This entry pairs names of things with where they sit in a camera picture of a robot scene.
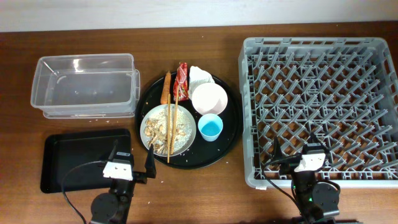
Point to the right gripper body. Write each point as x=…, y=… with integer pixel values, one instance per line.
x=289, y=165

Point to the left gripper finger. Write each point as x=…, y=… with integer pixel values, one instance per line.
x=150, y=163
x=115, y=145

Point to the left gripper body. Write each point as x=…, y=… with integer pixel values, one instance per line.
x=139, y=177

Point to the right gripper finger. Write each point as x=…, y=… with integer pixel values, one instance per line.
x=313, y=140
x=277, y=151

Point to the grey plate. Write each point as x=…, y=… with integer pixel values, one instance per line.
x=186, y=133

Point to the blue cup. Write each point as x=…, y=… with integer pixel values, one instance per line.
x=210, y=127

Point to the wooden chopstick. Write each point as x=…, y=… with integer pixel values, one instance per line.
x=175, y=121
x=168, y=127

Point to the orange carrot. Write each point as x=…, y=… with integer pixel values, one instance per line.
x=166, y=89

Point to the red snack wrapper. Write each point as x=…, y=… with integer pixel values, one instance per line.
x=180, y=89

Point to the white napkin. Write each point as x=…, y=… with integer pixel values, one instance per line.
x=197, y=77

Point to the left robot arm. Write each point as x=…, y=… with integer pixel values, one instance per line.
x=113, y=206

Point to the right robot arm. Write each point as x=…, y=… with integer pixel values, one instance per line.
x=316, y=200

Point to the grey dishwasher rack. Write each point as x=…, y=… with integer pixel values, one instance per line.
x=343, y=89

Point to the black rectangular tray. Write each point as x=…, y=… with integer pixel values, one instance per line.
x=62, y=152

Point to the round black tray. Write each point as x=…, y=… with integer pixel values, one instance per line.
x=201, y=153

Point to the clear plastic bin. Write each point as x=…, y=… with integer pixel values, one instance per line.
x=86, y=86

